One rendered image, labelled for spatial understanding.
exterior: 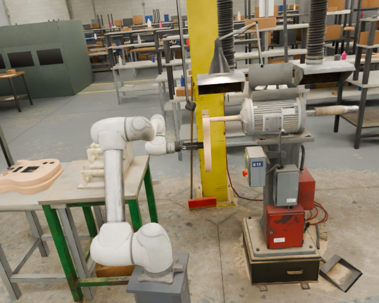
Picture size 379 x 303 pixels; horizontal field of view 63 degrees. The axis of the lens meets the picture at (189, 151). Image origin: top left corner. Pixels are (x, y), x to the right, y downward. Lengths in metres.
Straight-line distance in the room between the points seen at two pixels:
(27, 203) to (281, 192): 1.64
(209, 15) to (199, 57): 0.35
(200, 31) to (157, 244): 1.90
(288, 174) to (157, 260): 1.01
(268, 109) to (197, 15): 1.20
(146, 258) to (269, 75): 1.34
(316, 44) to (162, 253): 1.50
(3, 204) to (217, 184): 1.96
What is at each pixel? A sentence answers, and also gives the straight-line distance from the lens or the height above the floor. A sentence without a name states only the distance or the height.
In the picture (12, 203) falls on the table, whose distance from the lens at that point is 2.30.
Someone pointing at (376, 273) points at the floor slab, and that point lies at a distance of 2.87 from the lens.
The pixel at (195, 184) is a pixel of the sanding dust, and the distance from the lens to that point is 3.79.
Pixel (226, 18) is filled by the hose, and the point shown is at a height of 1.86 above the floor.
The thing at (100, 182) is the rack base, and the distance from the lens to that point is 2.14.
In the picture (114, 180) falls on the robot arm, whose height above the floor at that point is 1.17.
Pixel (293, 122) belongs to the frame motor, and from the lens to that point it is 2.03.
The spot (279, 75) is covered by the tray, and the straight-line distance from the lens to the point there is 2.13.
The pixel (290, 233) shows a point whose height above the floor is 0.45.
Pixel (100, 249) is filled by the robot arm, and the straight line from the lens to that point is 1.62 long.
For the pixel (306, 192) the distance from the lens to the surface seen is 2.31.
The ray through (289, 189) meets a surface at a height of 0.79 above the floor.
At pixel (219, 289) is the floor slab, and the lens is 2.55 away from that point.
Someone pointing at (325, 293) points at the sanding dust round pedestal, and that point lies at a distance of 2.62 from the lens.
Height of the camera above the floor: 1.91
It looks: 24 degrees down
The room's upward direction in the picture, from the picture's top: 6 degrees counter-clockwise
